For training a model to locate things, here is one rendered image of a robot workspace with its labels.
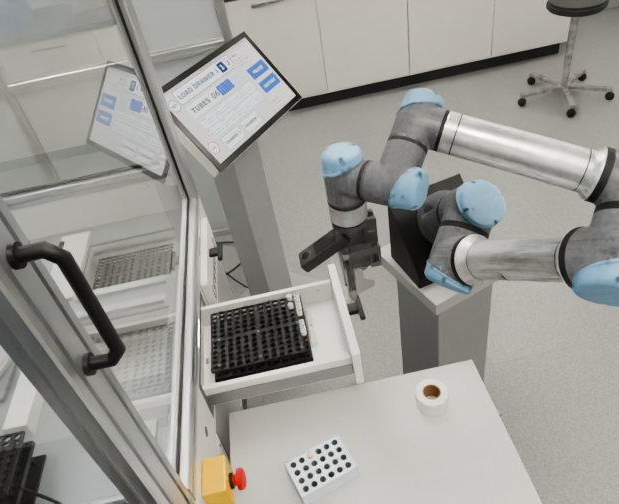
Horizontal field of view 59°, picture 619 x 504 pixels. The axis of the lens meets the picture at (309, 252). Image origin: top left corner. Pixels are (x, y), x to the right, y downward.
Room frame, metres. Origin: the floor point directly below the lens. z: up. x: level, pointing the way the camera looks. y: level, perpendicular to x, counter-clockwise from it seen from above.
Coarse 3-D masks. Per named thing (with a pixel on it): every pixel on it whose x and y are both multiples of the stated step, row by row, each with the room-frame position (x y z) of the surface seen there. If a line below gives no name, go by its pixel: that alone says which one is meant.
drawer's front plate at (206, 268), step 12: (204, 228) 1.25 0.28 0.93; (204, 240) 1.20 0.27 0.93; (204, 252) 1.14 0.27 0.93; (204, 264) 1.09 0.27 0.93; (216, 264) 1.21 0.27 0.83; (204, 276) 1.05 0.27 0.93; (216, 276) 1.15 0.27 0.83; (204, 288) 1.02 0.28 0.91; (216, 288) 1.10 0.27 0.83; (216, 300) 1.05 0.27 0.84
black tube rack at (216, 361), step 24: (240, 312) 0.92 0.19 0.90; (264, 312) 0.91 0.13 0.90; (288, 312) 0.89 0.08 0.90; (216, 336) 0.86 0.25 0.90; (240, 336) 0.85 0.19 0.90; (264, 336) 0.83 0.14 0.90; (288, 336) 0.82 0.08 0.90; (216, 360) 0.79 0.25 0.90; (240, 360) 0.78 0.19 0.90; (264, 360) 0.76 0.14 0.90; (288, 360) 0.77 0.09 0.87; (312, 360) 0.77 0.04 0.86
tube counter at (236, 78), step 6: (234, 72) 1.83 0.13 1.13; (240, 72) 1.85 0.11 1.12; (228, 78) 1.80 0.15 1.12; (234, 78) 1.81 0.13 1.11; (240, 78) 1.83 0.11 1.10; (246, 78) 1.84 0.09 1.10; (222, 84) 1.77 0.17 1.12; (228, 84) 1.78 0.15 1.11; (234, 84) 1.79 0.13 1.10; (210, 90) 1.72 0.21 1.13; (216, 90) 1.73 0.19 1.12; (222, 90) 1.75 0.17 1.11; (228, 90) 1.76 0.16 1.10; (216, 96) 1.71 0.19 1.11; (222, 96) 1.73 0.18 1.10
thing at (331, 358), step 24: (288, 288) 0.98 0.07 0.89; (312, 288) 0.97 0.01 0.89; (216, 312) 0.96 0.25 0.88; (312, 312) 0.94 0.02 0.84; (336, 312) 0.92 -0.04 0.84; (336, 336) 0.84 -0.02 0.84; (336, 360) 0.73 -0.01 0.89; (216, 384) 0.73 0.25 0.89; (240, 384) 0.72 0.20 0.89; (264, 384) 0.72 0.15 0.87; (288, 384) 0.72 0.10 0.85
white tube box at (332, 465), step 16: (320, 448) 0.59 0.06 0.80; (336, 448) 0.59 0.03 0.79; (288, 464) 0.57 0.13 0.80; (304, 464) 0.57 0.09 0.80; (320, 464) 0.56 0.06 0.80; (336, 464) 0.57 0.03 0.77; (352, 464) 0.55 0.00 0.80; (304, 480) 0.54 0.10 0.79; (320, 480) 0.53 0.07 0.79; (336, 480) 0.52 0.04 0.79; (304, 496) 0.50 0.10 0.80; (320, 496) 0.51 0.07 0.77
